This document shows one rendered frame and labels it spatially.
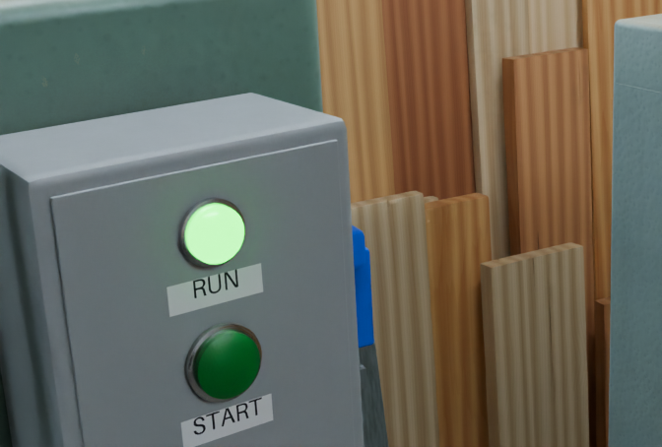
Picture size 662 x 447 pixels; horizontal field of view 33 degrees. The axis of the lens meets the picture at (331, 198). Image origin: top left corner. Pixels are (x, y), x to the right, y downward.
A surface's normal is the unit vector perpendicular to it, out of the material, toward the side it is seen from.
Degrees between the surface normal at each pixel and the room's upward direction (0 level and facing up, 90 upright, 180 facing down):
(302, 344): 90
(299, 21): 90
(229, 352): 87
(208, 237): 89
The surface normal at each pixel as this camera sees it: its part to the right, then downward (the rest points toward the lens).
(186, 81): 0.53, 0.22
